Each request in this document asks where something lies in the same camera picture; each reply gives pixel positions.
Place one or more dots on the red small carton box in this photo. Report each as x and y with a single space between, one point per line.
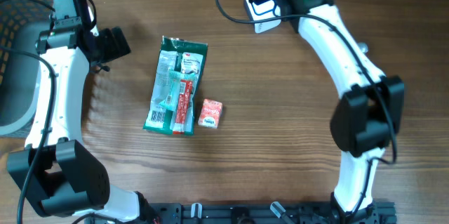
210 114

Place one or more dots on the white barcode scanner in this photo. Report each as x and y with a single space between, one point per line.
263 12

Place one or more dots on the green glove package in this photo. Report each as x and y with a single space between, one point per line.
178 60

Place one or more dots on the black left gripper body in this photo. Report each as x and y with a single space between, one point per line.
106 48

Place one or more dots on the red toothpaste tube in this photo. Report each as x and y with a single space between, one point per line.
182 105

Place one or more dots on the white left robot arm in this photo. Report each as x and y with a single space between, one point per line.
56 174

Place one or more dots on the black mounting rail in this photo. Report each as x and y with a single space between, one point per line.
311 212

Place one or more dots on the yellow oil bottle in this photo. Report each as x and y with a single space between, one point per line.
363 47

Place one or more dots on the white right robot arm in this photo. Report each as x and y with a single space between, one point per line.
367 117

